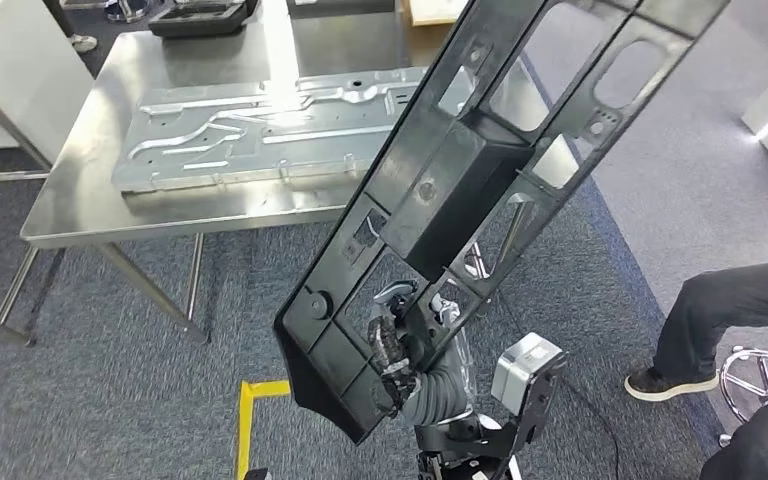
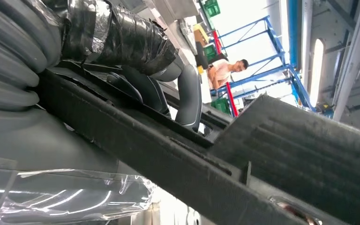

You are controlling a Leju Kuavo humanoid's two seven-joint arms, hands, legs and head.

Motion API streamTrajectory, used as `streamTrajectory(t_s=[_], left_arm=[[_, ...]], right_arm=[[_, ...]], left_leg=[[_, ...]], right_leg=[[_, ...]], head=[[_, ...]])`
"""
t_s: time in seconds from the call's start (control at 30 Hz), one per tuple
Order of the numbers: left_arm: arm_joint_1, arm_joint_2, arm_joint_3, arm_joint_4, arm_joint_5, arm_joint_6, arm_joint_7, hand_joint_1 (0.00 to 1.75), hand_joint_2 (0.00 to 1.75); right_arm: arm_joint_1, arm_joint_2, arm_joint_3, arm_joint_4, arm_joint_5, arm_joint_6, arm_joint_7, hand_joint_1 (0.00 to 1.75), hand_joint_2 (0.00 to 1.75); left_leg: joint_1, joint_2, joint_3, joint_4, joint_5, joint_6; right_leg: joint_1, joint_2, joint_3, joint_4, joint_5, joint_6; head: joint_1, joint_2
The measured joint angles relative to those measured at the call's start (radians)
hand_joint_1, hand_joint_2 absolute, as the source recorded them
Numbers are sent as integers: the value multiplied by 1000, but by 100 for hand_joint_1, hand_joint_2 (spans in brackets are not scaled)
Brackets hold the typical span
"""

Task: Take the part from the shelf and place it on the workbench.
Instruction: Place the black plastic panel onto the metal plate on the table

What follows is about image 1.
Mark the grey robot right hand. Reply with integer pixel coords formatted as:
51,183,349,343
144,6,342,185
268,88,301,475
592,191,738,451
365,278,477,420

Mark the black plastic car panel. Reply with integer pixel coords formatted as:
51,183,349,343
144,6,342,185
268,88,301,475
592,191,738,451
273,0,733,446

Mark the stainless steel workbench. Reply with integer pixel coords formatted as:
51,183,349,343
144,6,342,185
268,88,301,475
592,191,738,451
0,0,581,349

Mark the yellow floor tape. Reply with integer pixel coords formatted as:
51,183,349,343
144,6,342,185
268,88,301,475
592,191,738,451
234,379,291,480

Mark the stamped sheet metal panel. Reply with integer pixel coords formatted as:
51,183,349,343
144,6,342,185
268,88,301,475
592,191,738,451
110,66,485,195

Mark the cardboard box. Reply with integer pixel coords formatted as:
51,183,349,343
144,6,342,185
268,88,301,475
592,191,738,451
402,0,471,28

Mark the chrome stool with black seat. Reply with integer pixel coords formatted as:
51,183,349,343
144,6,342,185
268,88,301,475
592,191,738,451
717,345,768,448

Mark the black plastic tray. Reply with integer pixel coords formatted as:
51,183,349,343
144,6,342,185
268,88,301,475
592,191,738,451
147,0,261,39

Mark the white cabinet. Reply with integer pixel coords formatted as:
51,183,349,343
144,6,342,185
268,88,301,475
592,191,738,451
0,0,97,183

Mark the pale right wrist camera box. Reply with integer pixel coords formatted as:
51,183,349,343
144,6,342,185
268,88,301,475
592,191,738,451
489,332,569,458

